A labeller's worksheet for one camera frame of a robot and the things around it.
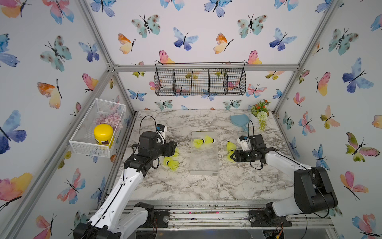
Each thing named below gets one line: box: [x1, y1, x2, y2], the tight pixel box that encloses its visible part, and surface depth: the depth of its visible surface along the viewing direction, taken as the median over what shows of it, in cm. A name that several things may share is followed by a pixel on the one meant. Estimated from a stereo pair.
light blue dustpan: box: [230, 114, 250, 133], surface depth 120 cm
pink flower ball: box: [95, 113, 123, 130], surface depth 70 cm
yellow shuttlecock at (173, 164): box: [163, 156, 180, 172], surface depth 95 cm
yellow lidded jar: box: [93, 123, 114, 146], surface depth 66 cm
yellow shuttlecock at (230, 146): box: [226, 140, 237, 152], surface depth 101 cm
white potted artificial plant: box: [250, 99, 271, 132], surface depth 103 cm
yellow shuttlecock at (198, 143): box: [192, 138, 205, 149], surface depth 101 cm
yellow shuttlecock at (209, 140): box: [204, 135, 216, 145], surface depth 103 cm
